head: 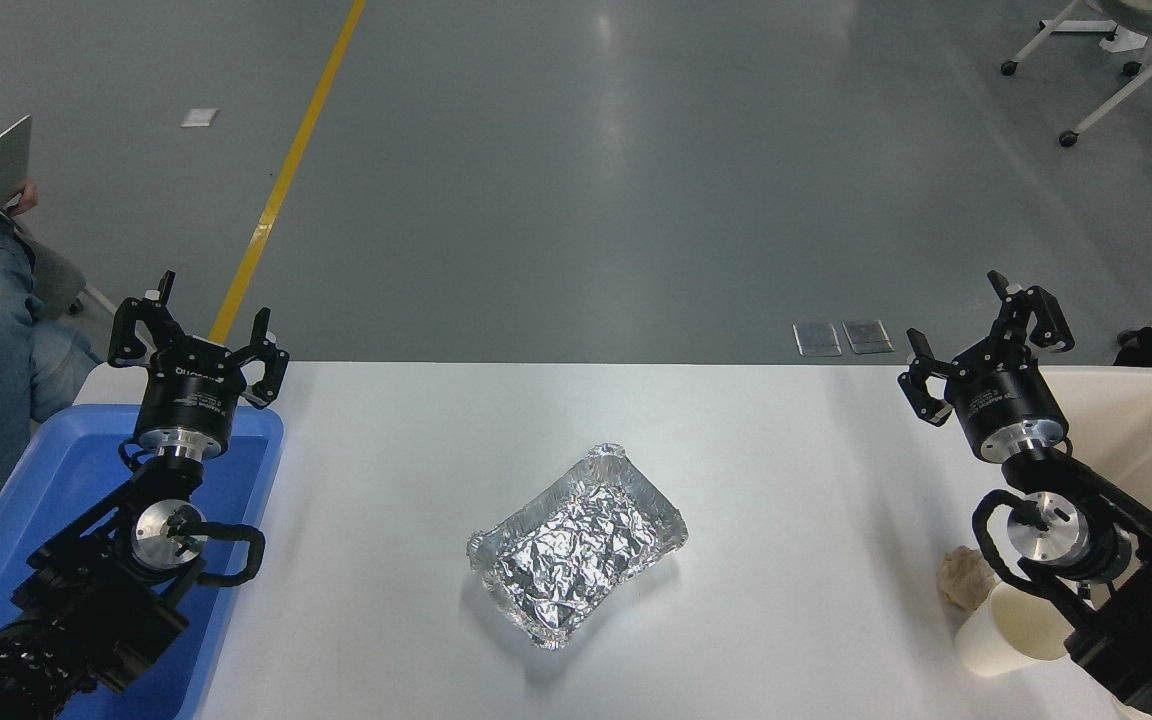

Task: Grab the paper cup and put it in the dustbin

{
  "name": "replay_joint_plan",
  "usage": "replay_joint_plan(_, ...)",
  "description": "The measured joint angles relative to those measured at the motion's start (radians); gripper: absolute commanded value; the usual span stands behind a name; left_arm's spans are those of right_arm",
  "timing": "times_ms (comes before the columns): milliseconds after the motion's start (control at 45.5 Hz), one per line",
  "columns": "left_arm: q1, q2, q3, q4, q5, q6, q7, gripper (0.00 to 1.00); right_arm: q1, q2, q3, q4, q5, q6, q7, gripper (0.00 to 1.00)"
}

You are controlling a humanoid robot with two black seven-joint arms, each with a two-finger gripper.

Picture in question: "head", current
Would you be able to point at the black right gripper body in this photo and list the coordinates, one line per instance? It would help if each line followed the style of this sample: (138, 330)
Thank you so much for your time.
(1006, 395)

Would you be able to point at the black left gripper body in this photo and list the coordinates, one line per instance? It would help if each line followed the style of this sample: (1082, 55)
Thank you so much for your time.
(191, 395)

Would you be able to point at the white paper cup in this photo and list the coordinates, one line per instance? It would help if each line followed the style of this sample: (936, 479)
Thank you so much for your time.
(996, 632)

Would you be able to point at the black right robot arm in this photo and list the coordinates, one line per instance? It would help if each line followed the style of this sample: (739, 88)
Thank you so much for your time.
(1146, 560)

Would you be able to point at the person's hand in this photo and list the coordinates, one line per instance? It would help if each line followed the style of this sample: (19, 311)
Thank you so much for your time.
(29, 197)

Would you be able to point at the metal floor plate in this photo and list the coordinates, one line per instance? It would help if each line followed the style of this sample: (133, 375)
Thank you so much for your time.
(868, 336)
(817, 339)

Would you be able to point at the grey office chair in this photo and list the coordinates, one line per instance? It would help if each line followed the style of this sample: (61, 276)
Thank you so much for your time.
(56, 280)

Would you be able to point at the large pale plastic bin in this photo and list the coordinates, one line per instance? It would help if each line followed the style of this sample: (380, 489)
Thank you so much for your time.
(1136, 430)

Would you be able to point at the blue plastic tray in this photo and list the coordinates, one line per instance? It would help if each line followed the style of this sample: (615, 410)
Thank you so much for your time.
(66, 470)

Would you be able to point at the crumpled tan paper ball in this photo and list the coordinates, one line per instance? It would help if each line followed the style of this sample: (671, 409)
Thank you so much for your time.
(961, 582)

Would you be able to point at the small white floor plate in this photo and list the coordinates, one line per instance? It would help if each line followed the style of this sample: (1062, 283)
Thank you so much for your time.
(199, 117)

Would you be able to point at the white wheeled chair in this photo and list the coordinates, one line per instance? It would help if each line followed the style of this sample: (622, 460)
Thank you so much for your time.
(1151, 70)

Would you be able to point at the crumpled foil tray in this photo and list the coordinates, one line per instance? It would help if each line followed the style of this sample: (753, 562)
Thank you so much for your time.
(576, 545)

